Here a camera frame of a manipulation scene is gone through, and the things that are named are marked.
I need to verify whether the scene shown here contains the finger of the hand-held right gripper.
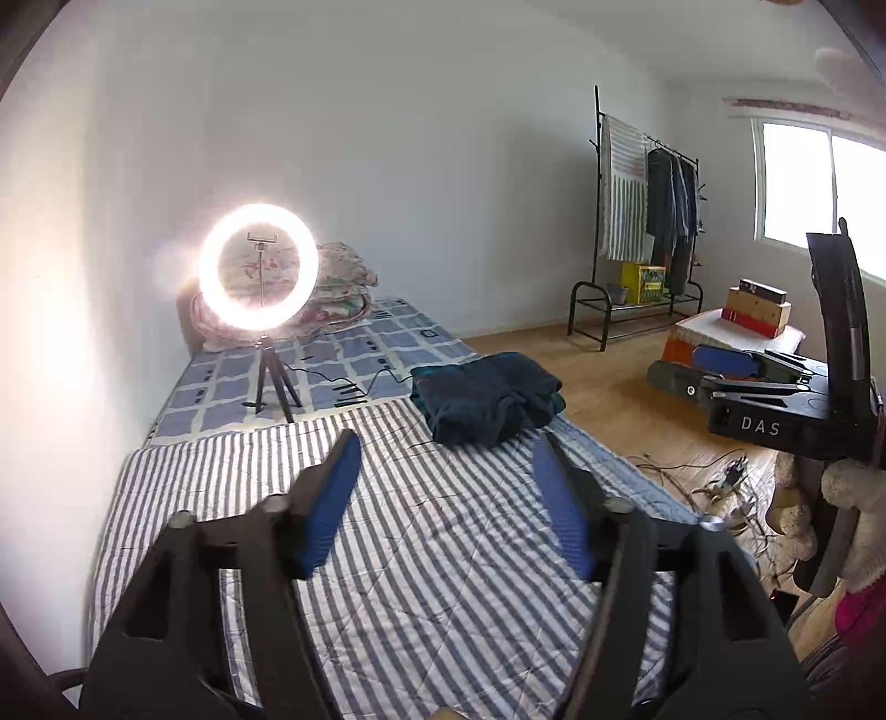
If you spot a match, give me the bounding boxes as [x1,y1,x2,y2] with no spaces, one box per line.
[647,360,828,416]
[688,344,814,378]

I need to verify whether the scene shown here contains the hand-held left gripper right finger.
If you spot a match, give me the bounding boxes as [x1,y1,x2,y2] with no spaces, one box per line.
[532,433,811,720]

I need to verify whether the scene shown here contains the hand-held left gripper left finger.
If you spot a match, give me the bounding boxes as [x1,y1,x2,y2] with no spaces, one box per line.
[83,429,364,720]

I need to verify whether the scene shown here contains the teal plaid fleece jacket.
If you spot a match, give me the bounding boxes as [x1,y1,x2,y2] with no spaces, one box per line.
[410,352,565,445]

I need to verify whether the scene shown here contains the person's right forearm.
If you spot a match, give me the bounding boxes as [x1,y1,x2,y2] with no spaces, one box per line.
[834,578,886,648]

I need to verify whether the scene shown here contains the black clothes rack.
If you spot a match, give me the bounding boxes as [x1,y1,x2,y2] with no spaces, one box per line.
[568,85,707,353]

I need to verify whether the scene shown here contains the person's right hand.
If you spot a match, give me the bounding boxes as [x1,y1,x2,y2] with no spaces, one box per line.
[767,450,886,596]

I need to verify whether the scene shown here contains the person's left hand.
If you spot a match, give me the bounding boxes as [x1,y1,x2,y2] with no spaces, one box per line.
[815,47,869,105]

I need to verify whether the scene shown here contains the white cloth covered table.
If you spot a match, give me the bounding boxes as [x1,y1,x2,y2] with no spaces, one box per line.
[661,308,807,368]

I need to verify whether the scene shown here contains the red flat box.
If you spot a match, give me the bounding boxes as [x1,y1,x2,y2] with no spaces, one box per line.
[720,308,780,339]

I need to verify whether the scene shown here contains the brown cardboard box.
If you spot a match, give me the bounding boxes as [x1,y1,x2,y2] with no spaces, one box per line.
[725,287,792,339]

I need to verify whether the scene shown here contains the black long box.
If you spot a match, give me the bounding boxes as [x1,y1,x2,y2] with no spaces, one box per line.
[738,279,790,306]

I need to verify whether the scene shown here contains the yellow crate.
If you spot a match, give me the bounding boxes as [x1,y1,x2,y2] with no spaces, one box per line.
[621,261,667,306]

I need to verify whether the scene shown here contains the grey striped blanket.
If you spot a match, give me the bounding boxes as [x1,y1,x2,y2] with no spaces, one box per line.
[90,398,759,720]

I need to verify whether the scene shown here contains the black tripod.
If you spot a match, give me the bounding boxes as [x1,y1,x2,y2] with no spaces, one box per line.
[244,242,303,425]

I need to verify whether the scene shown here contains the blue denim hanging shirt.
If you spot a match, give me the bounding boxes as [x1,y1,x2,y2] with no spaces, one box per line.
[671,156,700,245]

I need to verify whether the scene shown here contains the dark hanging jacket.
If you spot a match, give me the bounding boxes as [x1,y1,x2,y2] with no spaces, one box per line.
[645,147,678,295]

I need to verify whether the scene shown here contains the striped hanging towel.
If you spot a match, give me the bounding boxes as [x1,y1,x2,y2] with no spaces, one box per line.
[599,114,650,263]

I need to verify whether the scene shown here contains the window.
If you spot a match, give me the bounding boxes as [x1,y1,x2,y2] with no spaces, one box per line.
[751,117,886,271]

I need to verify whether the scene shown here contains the folded floral quilt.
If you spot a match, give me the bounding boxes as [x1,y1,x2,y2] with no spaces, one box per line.
[190,241,380,340]

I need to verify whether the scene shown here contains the tangled floor cables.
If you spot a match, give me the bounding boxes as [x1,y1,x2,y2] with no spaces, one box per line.
[623,449,777,575]

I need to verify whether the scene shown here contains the black cable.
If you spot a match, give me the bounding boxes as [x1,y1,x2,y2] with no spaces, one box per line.
[280,368,437,452]

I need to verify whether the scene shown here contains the ring light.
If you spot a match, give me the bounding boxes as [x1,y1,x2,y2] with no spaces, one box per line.
[198,203,321,326]

